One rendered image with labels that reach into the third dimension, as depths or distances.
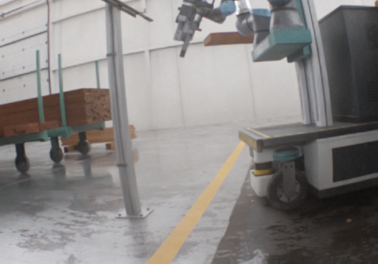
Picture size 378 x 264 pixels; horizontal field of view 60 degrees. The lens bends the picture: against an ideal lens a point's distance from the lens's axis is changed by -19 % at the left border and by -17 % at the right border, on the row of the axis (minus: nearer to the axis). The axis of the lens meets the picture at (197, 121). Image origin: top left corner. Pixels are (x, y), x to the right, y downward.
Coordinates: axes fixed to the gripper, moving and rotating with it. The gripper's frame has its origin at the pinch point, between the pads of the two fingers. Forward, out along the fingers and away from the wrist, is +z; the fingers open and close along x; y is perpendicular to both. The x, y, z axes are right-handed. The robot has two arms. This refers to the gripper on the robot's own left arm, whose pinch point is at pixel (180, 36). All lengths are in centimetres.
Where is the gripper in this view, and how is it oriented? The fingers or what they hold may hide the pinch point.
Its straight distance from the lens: 156.3
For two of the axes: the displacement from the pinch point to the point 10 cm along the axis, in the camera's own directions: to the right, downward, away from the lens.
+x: -1.1, 1.8, -9.8
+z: -2.8, 9.4, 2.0
